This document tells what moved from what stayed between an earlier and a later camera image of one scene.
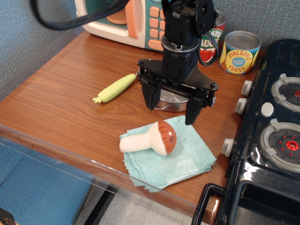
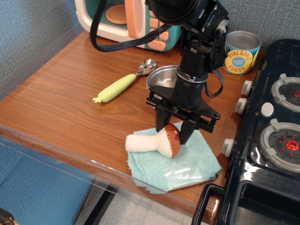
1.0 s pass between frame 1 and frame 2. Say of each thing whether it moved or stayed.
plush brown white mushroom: moved
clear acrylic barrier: stayed
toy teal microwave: stayed
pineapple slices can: stayed
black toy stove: stayed
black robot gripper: moved
